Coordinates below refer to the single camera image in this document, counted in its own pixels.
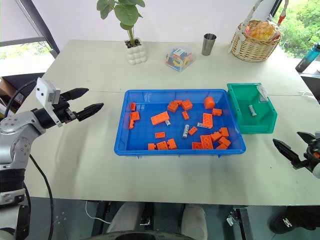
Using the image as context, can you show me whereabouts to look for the clear label holder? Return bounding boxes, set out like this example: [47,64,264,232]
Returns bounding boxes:
[257,84,269,103]

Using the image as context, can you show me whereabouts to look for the wicker basket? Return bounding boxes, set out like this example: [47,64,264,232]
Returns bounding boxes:
[229,19,282,63]

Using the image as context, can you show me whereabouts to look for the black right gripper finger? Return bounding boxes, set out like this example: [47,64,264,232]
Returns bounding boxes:
[272,138,300,168]
[296,131,317,145]

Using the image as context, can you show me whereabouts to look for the white cable under table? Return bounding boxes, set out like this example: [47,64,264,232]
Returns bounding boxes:
[84,199,112,225]

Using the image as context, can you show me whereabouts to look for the metal cup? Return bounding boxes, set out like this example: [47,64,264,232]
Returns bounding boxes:
[201,33,218,57]

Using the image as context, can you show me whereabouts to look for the green plastic bin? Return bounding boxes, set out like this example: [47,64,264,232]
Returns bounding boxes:
[226,82,279,135]

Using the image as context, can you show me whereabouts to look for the red and white strap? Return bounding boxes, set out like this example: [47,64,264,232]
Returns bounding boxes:
[275,0,289,26]

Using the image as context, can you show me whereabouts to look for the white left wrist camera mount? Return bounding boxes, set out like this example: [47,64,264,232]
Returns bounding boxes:
[35,77,63,128]

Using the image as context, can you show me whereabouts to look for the long flat orange block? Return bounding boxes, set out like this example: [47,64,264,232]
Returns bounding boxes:
[150,111,171,126]

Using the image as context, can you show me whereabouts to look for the blue plastic tray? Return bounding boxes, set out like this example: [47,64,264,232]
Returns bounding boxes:
[113,88,247,159]

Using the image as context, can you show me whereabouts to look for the clear box of toys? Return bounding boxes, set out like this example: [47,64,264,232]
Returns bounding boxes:
[163,46,197,73]

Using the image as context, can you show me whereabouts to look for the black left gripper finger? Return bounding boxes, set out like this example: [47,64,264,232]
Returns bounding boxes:
[60,87,90,102]
[74,102,105,123]

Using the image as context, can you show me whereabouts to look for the bag of orange fruit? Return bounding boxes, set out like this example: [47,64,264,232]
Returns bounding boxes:
[245,20,279,41]

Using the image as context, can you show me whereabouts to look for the dark bottle with teal cap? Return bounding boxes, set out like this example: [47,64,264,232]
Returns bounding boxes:
[295,42,320,73]

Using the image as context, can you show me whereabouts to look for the black table leg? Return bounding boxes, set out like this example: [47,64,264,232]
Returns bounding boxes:
[234,206,256,240]

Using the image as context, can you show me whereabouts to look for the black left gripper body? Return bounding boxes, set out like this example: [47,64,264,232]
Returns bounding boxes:
[52,96,78,125]

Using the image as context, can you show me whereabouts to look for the green leafy plant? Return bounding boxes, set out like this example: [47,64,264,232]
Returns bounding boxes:
[96,0,146,43]

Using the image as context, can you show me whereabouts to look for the black shoe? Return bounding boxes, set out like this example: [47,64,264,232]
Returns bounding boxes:
[269,205,320,235]

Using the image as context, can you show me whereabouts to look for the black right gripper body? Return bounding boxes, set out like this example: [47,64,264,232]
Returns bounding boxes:
[290,140,320,173]

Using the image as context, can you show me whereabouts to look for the white bubble plant pot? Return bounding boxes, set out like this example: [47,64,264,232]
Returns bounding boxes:
[124,37,148,66]

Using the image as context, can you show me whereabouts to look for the metal caster bracket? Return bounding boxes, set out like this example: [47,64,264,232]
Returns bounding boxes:
[225,209,241,228]

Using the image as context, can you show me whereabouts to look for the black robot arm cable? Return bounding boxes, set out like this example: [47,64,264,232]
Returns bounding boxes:
[29,154,55,240]
[3,79,39,119]

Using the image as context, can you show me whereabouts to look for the brown shelf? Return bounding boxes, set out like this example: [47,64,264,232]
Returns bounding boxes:
[0,76,26,114]

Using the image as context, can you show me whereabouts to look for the rounded orange block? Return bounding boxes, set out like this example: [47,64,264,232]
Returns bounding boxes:
[203,96,216,110]

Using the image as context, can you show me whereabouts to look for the dark window frame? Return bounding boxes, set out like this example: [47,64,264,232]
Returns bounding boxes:
[16,0,61,56]

